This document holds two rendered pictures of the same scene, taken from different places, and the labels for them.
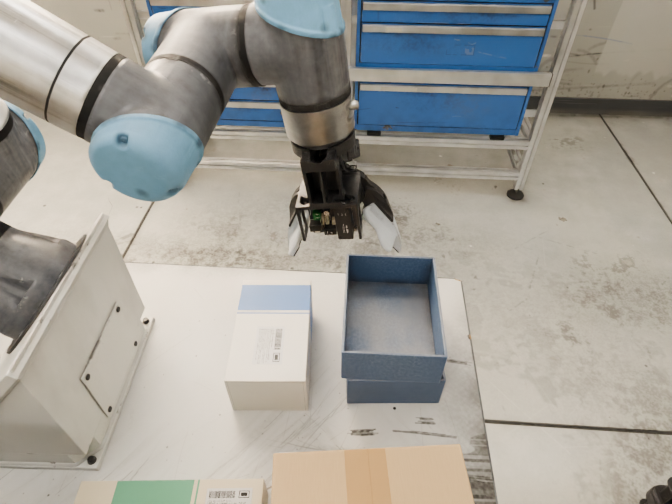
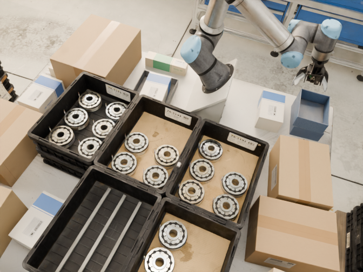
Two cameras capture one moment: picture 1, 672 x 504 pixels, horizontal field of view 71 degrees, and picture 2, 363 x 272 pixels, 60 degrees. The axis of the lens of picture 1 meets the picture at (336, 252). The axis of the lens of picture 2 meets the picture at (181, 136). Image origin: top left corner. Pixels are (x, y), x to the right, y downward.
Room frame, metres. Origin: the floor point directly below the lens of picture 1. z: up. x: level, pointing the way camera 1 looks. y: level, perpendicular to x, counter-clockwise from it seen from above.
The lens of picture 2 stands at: (-0.69, 0.39, 1.98)
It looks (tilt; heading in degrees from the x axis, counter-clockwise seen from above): 55 degrees down; 8
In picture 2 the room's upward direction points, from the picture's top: 8 degrees clockwise
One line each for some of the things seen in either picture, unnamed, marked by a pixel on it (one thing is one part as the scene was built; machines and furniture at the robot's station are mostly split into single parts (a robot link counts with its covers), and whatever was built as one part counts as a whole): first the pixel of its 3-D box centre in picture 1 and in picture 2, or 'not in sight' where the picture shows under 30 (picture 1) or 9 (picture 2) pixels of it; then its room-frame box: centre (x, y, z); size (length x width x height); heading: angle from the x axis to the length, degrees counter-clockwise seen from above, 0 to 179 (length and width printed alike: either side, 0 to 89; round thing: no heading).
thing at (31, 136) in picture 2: not in sight; (87, 114); (0.03, 0.90, 0.92); 0.40 x 0.30 x 0.02; 171
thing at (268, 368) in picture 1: (274, 341); (270, 110); (0.46, 0.10, 0.75); 0.20 x 0.12 x 0.09; 0
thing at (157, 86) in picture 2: not in sight; (155, 93); (0.39, 0.71, 0.75); 0.20 x 0.12 x 0.09; 0
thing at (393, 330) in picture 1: (390, 314); (311, 110); (0.47, -0.09, 0.81); 0.20 x 0.15 x 0.07; 177
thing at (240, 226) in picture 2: not in sight; (220, 168); (-0.06, 0.31, 0.92); 0.40 x 0.30 x 0.02; 171
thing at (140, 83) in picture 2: not in sight; (152, 94); (0.39, 0.72, 0.73); 0.27 x 0.20 x 0.05; 177
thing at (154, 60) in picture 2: not in sight; (166, 63); (0.64, 0.72, 0.73); 0.24 x 0.06 x 0.06; 87
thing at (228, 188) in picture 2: not in sight; (235, 183); (-0.07, 0.23, 0.86); 0.10 x 0.10 x 0.01
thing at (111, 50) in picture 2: not in sight; (100, 58); (0.49, 1.05, 0.80); 0.40 x 0.30 x 0.20; 174
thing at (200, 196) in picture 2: not in sight; (191, 191); (-0.16, 0.39, 0.86); 0.10 x 0.10 x 0.01
